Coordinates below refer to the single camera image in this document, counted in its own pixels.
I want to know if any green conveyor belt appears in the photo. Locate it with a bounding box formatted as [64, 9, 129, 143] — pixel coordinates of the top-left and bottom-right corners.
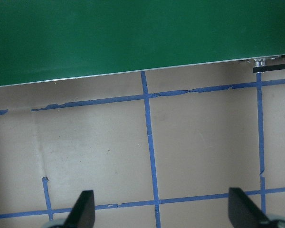
[0, 0, 285, 89]

